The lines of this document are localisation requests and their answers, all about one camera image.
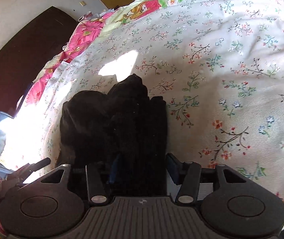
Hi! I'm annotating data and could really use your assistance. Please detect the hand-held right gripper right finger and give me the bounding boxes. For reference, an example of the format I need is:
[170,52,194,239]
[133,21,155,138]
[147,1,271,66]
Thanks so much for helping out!
[166,153,247,204]

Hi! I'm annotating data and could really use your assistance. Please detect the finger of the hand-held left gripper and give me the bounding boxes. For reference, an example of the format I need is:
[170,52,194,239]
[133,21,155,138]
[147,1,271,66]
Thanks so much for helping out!
[6,157,52,188]

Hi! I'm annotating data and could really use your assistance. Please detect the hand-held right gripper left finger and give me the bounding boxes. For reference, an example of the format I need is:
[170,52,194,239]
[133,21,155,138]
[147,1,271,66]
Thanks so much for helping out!
[40,153,122,206]

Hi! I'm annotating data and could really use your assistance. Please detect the black pants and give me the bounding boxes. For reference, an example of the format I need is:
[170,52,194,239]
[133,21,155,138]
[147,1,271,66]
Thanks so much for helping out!
[59,73,169,197]

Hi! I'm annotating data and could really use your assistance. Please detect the light blue pillow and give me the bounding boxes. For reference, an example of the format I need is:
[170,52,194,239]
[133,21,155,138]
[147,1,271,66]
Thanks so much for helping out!
[0,112,18,171]

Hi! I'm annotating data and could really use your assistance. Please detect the dark wooden headboard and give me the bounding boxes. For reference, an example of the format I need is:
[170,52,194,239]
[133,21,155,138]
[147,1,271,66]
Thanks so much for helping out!
[0,6,80,152]

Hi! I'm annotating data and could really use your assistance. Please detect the floral printed bed sheet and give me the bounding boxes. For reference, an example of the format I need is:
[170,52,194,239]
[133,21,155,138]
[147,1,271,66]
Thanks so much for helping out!
[0,0,284,232]

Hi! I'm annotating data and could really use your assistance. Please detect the pale bedside clutter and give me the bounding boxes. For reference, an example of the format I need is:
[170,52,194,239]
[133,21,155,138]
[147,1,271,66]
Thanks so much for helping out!
[78,10,114,22]

